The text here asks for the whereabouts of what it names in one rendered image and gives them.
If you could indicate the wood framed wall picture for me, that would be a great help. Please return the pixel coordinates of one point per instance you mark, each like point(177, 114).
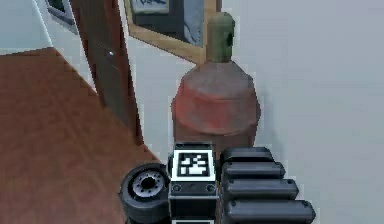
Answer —
point(170, 23)

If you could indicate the red and green floor lamp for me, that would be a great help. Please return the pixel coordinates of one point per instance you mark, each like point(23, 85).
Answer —
point(216, 100)

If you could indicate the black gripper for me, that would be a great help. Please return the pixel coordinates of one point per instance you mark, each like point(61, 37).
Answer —
point(145, 193)

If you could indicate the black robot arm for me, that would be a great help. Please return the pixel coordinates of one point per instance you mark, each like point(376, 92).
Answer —
point(256, 186)

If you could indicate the brown wooden door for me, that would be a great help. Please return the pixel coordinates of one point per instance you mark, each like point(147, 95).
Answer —
point(106, 60)

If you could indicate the dark framed wall picture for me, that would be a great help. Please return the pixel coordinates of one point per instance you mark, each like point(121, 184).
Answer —
point(61, 10)

